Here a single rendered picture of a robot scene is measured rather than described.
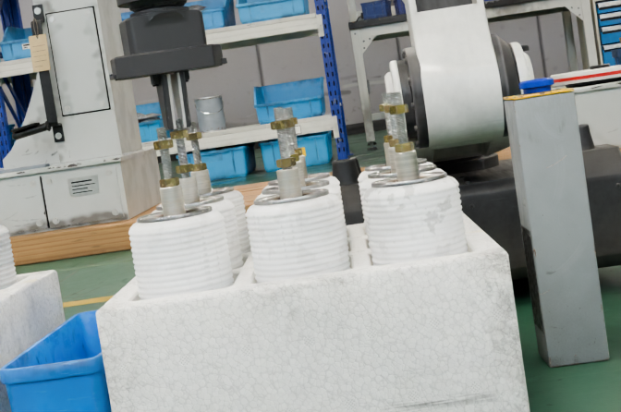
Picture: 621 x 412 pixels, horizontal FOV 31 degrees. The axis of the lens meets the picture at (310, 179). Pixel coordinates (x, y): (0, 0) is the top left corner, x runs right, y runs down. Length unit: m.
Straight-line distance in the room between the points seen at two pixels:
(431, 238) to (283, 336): 0.17
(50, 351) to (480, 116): 0.63
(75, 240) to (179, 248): 2.17
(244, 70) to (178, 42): 8.38
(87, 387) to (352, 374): 0.28
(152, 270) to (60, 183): 2.23
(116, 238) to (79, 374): 2.06
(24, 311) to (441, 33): 0.66
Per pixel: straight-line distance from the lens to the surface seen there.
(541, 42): 9.64
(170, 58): 1.20
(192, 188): 1.22
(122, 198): 3.26
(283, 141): 1.09
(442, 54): 1.51
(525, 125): 1.27
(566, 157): 1.28
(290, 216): 1.05
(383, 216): 1.06
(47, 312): 1.40
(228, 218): 1.20
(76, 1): 3.35
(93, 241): 3.22
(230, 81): 9.59
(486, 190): 1.62
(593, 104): 3.23
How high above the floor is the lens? 0.34
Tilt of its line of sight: 4 degrees down
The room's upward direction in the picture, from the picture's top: 9 degrees counter-clockwise
